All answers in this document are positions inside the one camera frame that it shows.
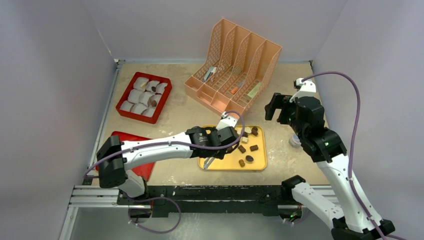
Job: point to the black base frame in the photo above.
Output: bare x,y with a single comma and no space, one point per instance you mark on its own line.
267,200

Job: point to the metal tongs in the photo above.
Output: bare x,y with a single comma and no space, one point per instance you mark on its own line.
207,162

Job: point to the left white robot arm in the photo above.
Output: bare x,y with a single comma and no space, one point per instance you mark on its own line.
116,158

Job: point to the brown bar chocolate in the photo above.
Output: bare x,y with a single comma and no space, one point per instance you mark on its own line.
254,148

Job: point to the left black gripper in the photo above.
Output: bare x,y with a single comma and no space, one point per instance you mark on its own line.
220,154

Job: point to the small clear cup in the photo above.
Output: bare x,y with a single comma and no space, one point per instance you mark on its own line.
294,141

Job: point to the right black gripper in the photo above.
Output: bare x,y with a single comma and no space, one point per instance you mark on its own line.
281,108

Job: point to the orange file organizer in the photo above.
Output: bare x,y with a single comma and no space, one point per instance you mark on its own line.
238,67

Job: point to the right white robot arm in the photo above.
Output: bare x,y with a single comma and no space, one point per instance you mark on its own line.
354,217

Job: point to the brown square chocolate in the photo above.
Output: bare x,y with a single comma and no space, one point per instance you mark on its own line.
242,149

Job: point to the milk ribbed chocolate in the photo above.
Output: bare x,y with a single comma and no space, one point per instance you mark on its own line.
241,163

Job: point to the red box lid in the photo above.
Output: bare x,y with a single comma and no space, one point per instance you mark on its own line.
142,165

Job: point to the yellow tray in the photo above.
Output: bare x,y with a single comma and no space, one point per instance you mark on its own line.
254,136

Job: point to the red chocolate box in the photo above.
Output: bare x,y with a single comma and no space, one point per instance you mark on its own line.
135,102

